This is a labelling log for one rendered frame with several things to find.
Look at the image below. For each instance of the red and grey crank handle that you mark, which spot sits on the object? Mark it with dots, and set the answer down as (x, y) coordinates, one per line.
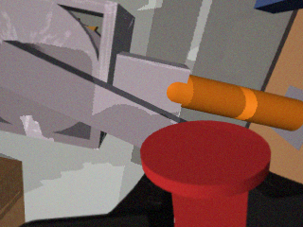
(209, 167)

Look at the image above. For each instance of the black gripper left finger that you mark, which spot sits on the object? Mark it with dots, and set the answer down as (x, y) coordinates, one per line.
(147, 205)

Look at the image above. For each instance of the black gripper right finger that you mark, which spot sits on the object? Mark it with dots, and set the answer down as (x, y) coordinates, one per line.
(276, 202)

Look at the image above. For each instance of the grey rectangular block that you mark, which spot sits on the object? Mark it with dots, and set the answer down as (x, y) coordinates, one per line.
(50, 27)

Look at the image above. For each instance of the blue post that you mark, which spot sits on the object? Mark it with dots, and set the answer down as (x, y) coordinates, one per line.
(278, 6)

